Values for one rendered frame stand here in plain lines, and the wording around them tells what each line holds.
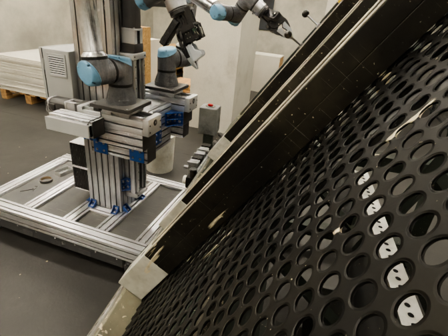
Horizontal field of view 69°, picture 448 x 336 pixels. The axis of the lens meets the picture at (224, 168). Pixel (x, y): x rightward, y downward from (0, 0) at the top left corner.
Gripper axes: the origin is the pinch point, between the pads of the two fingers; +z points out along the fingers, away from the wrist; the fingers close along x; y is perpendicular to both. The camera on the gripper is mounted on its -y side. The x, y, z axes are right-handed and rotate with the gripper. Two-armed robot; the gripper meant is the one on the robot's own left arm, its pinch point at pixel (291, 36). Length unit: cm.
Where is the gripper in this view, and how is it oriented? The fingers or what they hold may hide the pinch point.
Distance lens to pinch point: 187.0
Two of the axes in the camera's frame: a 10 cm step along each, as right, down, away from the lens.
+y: 0.0, -1.7, 9.8
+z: 7.6, 6.4, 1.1
